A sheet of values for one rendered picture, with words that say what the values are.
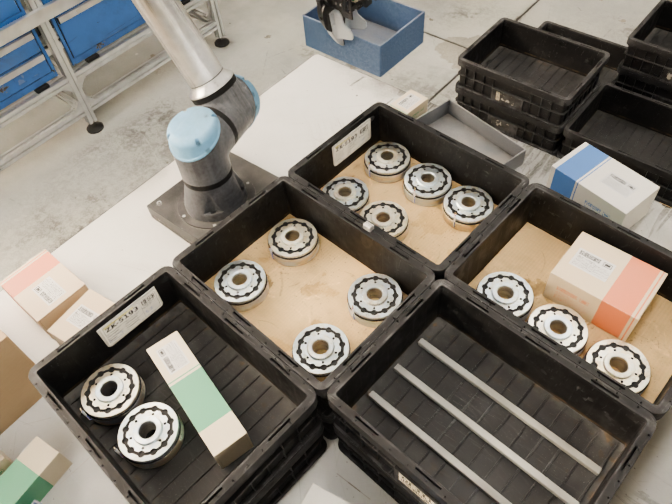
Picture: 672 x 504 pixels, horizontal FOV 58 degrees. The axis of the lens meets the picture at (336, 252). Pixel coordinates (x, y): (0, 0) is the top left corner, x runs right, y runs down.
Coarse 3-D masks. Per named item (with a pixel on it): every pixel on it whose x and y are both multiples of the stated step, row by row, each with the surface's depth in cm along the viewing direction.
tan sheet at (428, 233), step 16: (416, 160) 138; (336, 176) 136; (352, 176) 136; (384, 192) 132; (400, 192) 132; (416, 208) 129; (432, 208) 128; (416, 224) 126; (432, 224) 126; (416, 240) 123; (432, 240) 123; (448, 240) 123; (432, 256) 121
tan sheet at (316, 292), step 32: (256, 256) 124; (320, 256) 123; (288, 288) 118; (320, 288) 118; (256, 320) 114; (288, 320) 114; (320, 320) 113; (352, 320) 113; (288, 352) 110; (320, 352) 109
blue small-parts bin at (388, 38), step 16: (384, 0) 125; (304, 16) 122; (368, 16) 131; (384, 16) 128; (400, 16) 125; (416, 16) 122; (304, 32) 125; (320, 32) 122; (352, 32) 129; (368, 32) 129; (384, 32) 128; (400, 32) 117; (416, 32) 122; (320, 48) 125; (336, 48) 122; (352, 48) 119; (368, 48) 116; (384, 48) 115; (400, 48) 120; (352, 64) 122; (368, 64) 119; (384, 64) 118
